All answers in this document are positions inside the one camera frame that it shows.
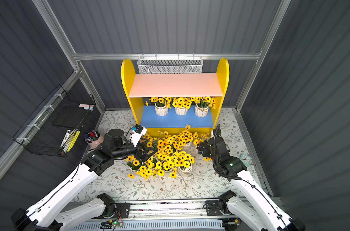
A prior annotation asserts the white mesh desk organizer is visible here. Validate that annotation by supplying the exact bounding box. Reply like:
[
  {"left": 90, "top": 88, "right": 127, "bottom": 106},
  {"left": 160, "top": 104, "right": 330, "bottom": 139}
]
[{"left": 137, "top": 56, "right": 204, "bottom": 74}]

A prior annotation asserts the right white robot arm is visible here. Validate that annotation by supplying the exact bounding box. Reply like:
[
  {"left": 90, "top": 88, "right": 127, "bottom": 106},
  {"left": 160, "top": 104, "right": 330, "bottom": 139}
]
[{"left": 197, "top": 136, "right": 306, "bottom": 231}]

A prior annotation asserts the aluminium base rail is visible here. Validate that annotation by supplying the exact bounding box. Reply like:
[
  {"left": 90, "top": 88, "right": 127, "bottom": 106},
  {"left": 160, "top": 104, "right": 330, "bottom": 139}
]
[{"left": 67, "top": 197, "right": 283, "bottom": 231}]

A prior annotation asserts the white marker in basket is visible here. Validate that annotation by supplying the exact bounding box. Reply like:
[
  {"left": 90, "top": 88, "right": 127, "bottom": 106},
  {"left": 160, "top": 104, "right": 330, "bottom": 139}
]
[{"left": 61, "top": 130, "right": 72, "bottom": 147}]

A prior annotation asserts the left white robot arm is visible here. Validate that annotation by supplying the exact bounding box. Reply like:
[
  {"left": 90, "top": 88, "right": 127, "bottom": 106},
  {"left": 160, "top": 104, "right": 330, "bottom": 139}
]
[{"left": 11, "top": 125, "right": 158, "bottom": 231}]

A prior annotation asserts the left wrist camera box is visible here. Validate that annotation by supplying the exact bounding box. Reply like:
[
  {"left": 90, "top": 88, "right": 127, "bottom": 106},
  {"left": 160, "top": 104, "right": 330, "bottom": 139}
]
[{"left": 130, "top": 124, "right": 147, "bottom": 147}]

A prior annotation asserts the shelf sunflower pot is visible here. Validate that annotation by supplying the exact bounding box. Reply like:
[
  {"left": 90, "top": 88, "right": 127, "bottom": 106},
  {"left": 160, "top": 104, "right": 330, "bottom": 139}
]
[
  {"left": 172, "top": 97, "right": 192, "bottom": 116},
  {"left": 155, "top": 154, "right": 178, "bottom": 179},
  {"left": 178, "top": 125, "right": 199, "bottom": 149},
  {"left": 145, "top": 97, "right": 173, "bottom": 116},
  {"left": 156, "top": 137, "right": 176, "bottom": 157},
  {"left": 164, "top": 136, "right": 183, "bottom": 154},
  {"left": 126, "top": 156, "right": 144, "bottom": 179},
  {"left": 193, "top": 96, "right": 215, "bottom": 117},
  {"left": 174, "top": 151, "right": 195, "bottom": 173},
  {"left": 136, "top": 157, "right": 165, "bottom": 180}
]

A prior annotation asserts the small teal alarm clock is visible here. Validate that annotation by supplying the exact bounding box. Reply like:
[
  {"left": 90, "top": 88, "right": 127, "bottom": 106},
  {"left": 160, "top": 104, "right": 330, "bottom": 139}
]
[{"left": 240, "top": 153, "right": 252, "bottom": 167}]

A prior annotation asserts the pink metal pen bucket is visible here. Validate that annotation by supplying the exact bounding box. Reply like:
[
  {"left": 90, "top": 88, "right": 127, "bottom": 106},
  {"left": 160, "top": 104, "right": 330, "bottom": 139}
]
[{"left": 83, "top": 131, "right": 104, "bottom": 149}]

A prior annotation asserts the yellow marker in basket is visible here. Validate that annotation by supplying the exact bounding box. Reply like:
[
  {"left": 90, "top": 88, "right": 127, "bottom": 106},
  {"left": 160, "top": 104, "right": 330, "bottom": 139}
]
[{"left": 64, "top": 130, "right": 80, "bottom": 153}]

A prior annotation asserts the yellow wooden shelf unit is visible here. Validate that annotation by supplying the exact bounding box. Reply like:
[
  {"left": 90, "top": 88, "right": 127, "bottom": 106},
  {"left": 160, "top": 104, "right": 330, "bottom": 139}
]
[{"left": 121, "top": 58, "right": 230, "bottom": 136}]

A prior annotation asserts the black wire wall basket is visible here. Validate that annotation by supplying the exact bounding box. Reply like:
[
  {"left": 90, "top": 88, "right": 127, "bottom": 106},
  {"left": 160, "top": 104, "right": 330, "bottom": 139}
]
[{"left": 13, "top": 86, "right": 96, "bottom": 157}]

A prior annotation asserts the sunflower pot taken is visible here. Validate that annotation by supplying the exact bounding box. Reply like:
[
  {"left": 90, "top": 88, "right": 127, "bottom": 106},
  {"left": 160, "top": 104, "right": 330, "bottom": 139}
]
[
  {"left": 193, "top": 132, "right": 210, "bottom": 146},
  {"left": 141, "top": 134, "right": 158, "bottom": 148}
]

